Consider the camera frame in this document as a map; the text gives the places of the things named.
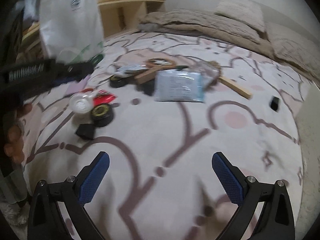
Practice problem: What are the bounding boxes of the lilac card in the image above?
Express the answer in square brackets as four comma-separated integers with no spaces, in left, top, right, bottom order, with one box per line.
[64,75,91,97]

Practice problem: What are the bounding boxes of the wooden bedside shelf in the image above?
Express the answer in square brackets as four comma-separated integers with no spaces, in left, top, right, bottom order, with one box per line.
[21,0,165,59]

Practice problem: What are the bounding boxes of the folded beige blanket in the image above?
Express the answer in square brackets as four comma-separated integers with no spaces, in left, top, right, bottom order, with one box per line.
[137,8,320,83]

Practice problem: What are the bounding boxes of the black round tin gold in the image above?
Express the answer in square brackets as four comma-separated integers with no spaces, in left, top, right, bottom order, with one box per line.
[91,103,114,127]

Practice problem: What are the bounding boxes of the large beige pillow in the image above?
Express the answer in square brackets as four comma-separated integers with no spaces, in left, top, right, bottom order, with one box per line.
[266,22,319,80]

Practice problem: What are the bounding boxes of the white tote bag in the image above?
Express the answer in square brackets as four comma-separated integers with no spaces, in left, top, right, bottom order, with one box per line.
[39,0,104,63]

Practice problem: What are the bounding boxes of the white storage box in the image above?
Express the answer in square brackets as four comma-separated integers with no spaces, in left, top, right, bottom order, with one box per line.
[296,84,319,239]

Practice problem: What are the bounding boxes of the light blue foil pouch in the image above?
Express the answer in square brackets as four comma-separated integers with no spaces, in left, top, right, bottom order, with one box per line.
[154,69,204,103]

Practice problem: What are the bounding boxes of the bunny print bedspread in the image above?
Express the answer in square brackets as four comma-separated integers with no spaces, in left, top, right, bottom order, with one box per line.
[23,33,311,239]

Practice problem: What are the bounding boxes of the small beige pillow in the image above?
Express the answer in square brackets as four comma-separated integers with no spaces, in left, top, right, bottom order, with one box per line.
[215,0,265,33]

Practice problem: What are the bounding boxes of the wooden stick block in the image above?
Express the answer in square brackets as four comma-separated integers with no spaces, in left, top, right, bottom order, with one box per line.
[218,76,253,100]

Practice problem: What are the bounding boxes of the small black box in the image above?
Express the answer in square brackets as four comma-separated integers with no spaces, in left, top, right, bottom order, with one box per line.
[269,96,280,112]

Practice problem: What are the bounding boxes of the red foil packet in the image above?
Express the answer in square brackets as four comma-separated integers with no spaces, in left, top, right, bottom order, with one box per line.
[93,90,117,107]

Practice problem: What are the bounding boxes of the clear plastic bag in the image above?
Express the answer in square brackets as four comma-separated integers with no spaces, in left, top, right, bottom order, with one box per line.
[191,61,221,88]

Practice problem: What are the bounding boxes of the black wedge cap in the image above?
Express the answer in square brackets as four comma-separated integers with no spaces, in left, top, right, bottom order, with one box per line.
[75,124,95,140]

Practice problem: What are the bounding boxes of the left hand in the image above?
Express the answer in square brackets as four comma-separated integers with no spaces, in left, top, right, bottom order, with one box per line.
[3,103,33,165]

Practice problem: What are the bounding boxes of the engraved wooden block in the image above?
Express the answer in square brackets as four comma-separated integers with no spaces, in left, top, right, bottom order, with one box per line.
[135,68,159,84]

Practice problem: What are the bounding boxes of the white plastic cup filter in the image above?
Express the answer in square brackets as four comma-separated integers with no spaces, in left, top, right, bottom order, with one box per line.
[69,93,94,118]

